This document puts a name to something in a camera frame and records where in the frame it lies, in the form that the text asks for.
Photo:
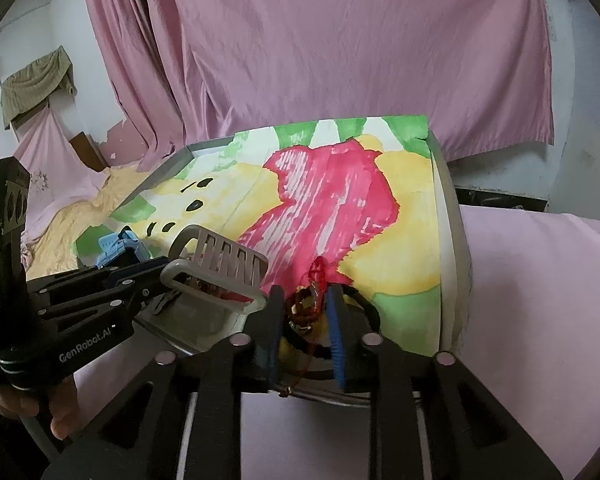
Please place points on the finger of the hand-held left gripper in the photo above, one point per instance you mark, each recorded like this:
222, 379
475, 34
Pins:
130, 270
100, 305

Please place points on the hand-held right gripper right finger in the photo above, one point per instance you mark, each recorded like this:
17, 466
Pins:
336, 335

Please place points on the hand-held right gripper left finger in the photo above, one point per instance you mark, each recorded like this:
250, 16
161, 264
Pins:
274, 332

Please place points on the grey cardboard box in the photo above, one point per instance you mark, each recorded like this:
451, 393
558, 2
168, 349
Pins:
457, 270

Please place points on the person's left hand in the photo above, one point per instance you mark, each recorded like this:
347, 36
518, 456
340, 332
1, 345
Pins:
60, 410

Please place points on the blue smartwatch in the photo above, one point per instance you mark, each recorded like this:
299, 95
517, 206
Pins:
115, 250

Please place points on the yellow blanket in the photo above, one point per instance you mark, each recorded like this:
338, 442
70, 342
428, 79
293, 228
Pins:
65, 220

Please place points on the pink draped sheet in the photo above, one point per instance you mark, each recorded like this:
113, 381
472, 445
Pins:
45, 160

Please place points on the brown wooden board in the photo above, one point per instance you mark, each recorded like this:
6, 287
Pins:
87, 152

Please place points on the colourful painted paper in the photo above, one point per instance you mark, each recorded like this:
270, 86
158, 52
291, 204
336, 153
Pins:
405, 200

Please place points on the olive hanging cloth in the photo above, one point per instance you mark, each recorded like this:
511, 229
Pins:
30, 85

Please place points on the pink table cloth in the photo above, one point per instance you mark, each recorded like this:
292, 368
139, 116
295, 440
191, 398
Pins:
530, 320

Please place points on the pink hanging curtain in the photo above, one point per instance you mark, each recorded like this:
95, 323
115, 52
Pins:
355, 50

